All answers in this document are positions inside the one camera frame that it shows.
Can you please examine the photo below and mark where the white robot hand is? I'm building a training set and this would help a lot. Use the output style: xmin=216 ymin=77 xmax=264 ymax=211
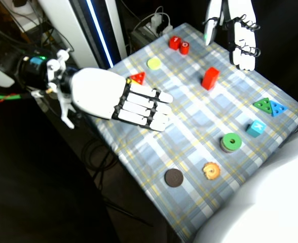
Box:
xmin=69 ymin=67 xmax=174 ymax=133
xmin=203 ymin=0 xmax=262 ymax=71

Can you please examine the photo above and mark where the red rectangular block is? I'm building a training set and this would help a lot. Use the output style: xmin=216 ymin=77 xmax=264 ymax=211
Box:
xmin=201 ymin=67 xmax=220 ymax=91

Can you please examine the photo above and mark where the blue cube with letter X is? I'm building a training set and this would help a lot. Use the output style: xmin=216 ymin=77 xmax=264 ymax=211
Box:
xmin=245 ymin=119 xmax=268 ymax=138

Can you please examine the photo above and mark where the red triangle block with holes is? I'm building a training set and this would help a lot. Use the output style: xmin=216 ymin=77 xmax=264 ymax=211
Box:
xmin=129 ymin=71 xmax=146 ymax=86

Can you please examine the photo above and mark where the green triangle block with holes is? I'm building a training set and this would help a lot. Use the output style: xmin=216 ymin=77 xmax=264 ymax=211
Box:
xmin=252 ymin=97 xmax=274 ymax=114

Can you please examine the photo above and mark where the blue triangle block with holes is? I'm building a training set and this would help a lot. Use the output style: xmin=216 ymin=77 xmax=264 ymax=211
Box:
xmin=269 ymin=100 xmax=288 ymax=117

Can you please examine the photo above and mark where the yellow-green round disc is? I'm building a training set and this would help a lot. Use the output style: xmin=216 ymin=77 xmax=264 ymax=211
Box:
xmin=146 ymin=57 xmax=162 ymax=71

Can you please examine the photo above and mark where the red cube with numeral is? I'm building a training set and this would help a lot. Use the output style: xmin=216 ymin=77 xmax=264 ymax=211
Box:
xmin=168 ymin=35 xmax=182 ymax=51

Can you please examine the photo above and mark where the grey box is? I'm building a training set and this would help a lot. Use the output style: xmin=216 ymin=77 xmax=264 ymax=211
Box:
xmin=131 ymin=26 xmax=156 ymax=44

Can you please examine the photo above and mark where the white column with blue light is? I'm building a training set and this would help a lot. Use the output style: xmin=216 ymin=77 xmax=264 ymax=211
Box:
xmin=37 ymin=0 xmax=128 ymax=70

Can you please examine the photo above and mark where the white power strip with plugs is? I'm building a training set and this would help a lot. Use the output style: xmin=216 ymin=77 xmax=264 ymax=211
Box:
xmin=145 ymin=12 xmax=174 ymax=35

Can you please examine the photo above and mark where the plaid tablecloth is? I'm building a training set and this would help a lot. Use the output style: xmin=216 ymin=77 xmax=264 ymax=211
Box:
xmin=94 ymin=22 xmax=298 ymax=243

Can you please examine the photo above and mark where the dark brown round toy biscuit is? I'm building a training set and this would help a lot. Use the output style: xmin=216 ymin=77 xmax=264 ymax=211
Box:
xmin=164 ymin=168 xmax=184 ymax=188

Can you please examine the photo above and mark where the black tripod stand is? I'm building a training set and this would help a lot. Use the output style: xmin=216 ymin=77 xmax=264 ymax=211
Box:
xmin=97 ymin=172 xmax=154 ymax=227

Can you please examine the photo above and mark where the tan flower-shaped toy biscuit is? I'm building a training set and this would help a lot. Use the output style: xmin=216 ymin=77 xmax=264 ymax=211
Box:
xmin=202 ymin=161 xmax=221 ymax=181

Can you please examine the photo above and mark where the white rounded robot shell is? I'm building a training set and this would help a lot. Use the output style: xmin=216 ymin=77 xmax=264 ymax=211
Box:
xmin=193 ymin=121 xmax=298 ymax=243

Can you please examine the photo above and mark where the black coiled cable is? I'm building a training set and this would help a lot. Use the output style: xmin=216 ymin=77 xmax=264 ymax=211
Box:
xmin=81 ymin=138 xmax=119 ymax=192

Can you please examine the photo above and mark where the green cable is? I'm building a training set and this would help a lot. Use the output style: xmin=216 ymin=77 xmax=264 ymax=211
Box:
xmin=0 ymin=92 xmax=22 ymax=101

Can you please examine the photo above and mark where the green ring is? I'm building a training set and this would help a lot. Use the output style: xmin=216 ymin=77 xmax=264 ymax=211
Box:
xmin=221 ymin=133 xmax=243 ymax=151

